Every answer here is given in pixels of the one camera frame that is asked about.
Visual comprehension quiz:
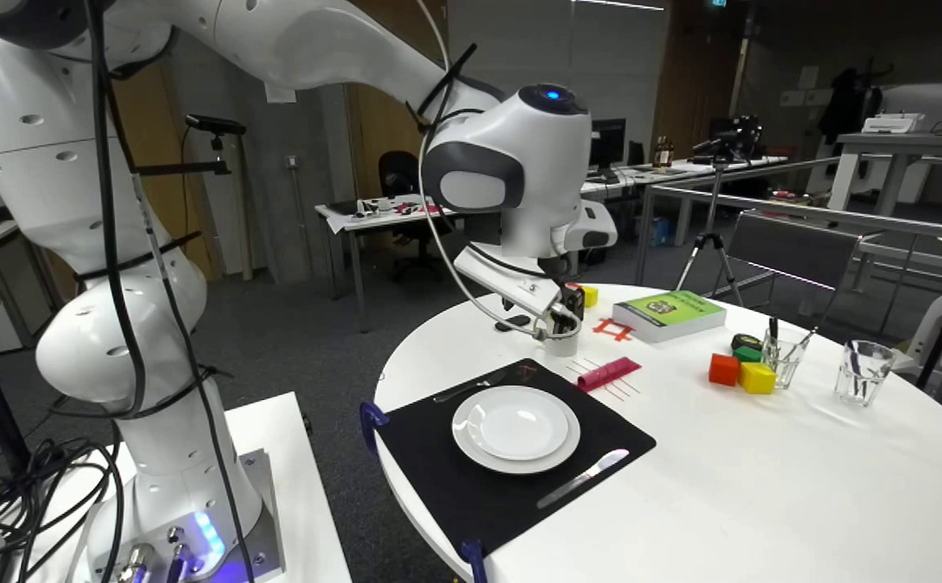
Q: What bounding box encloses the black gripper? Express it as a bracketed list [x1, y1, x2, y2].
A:
[455, 244, 581, 332]

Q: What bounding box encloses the small white plate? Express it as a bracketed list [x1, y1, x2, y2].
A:
[470, 386, 571, 464]

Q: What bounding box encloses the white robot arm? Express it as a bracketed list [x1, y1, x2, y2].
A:
[0, 0, 620, 583]

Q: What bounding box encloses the large white plate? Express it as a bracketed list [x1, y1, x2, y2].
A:
[452, 386, 582, 475]

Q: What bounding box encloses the pink comb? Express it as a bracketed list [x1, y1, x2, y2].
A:
[576, 358, 643, 393]

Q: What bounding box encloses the green book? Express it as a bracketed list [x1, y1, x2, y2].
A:
[611, 291, 726, 343]

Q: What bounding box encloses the silver fork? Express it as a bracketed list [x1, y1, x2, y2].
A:
[432, 378, 494, 404]

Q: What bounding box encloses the silver knife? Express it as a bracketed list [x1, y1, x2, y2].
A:
[538, 448, 629, 509]

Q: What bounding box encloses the red cube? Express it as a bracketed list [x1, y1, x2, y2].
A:
[709, 353, 741, 386]

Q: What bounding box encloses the green block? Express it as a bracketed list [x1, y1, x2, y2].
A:
[731, 334, 766, 362]

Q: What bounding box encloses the yellow cube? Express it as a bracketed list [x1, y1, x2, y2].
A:
[739, 362, 776, 395]

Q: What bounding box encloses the blue clamp left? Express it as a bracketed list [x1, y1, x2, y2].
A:
[361, 402, 389, 455]

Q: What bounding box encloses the blue clamp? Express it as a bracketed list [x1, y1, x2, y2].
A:
[458, 541, 489, 583]
[361, 402, 389, 455]

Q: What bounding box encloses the black placemat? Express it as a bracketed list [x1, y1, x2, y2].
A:
[380, 361, 659, 555]

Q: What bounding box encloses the blue clamp right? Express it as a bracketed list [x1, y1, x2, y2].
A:
[458, 541, 489, 583]

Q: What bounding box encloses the white round table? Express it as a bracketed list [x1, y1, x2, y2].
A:
[375, 284, 942, 583]

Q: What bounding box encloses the glass cup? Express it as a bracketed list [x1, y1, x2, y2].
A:
[836, 339, 893, 408]

